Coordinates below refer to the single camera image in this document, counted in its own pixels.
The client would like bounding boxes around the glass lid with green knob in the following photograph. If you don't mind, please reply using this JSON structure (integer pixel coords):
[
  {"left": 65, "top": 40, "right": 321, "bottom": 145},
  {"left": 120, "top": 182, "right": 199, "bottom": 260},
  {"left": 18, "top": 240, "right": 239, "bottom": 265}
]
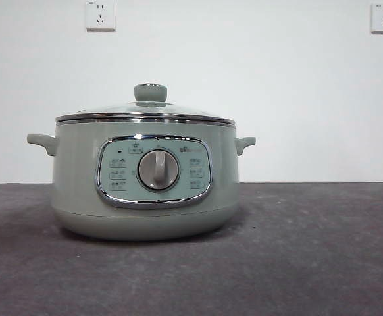
[{"left": 54, "top": 82, "right": 236, "bottom": 128}]

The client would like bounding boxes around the pale green electric cooking pot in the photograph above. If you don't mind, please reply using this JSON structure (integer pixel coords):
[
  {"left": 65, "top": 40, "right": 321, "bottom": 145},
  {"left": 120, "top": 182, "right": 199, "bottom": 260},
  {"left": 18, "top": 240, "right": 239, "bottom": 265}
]
[{"left": 26, "top": 122, "right": 257, "bottom": 243}]

